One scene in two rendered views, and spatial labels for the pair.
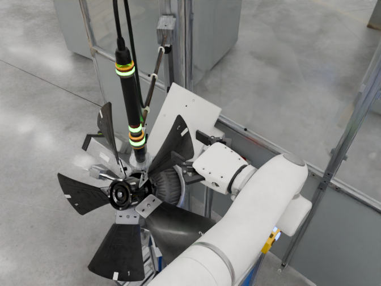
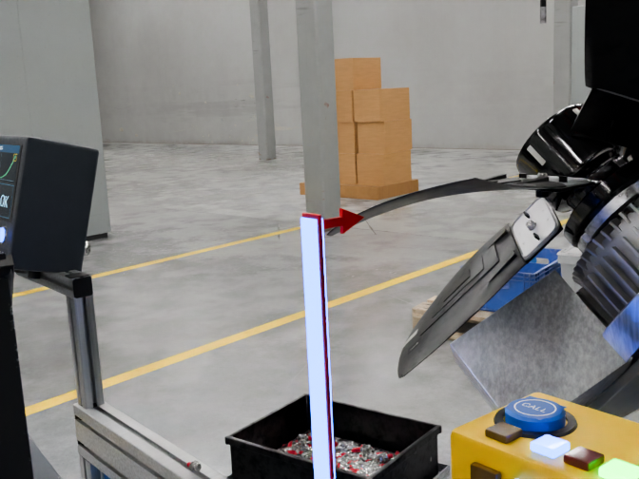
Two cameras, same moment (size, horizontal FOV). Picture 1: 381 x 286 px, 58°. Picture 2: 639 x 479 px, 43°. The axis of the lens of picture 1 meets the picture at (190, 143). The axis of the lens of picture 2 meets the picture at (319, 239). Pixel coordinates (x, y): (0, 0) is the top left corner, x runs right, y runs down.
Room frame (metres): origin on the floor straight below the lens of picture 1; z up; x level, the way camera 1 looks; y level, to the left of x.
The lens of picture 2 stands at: (0.59, -0.82, 1.31)
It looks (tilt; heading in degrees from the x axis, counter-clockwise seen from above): 11 degrees down; 101
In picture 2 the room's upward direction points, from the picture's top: 3 degrees counter-clockwise
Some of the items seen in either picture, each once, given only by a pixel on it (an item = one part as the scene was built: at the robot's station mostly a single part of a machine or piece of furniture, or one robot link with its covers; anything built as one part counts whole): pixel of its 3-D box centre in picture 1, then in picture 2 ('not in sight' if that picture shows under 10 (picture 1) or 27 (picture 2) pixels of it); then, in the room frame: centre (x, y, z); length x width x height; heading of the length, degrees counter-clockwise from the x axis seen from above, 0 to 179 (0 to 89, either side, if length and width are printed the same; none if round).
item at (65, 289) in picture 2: not in sight; (50, 275); (-0.04, 0.29, 1.04); 0.24 x 0.03 x 0.03; 140
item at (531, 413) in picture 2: not in sight; (534, 416); (0.64, -0.28, 1.08); 0.04 x 0.04 x 0.02
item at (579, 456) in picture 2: not in sight; (583, 458); (0.66, -0.34, 1.08); 0.02 x 0.02 x 0.01; 50
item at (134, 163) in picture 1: (139, 148); not in sight; (0.69, 0.15, 1.50); 0.09 x 0.07 x 0.10; 175
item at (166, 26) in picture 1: (166, 30); not in sight; (1.30, 0.10, 1.54); 0.10 x 0.07 x 0.09; 175
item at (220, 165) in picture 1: (222, 168); not in sight; (0.49, -0.07, 1.66); 0.11 x 0.10 x 0.07; 49
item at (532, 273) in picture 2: not in sight; (517, 278); (0.84, 3.42, 0.25); 0.60 x 0.41 x 0.22; 66
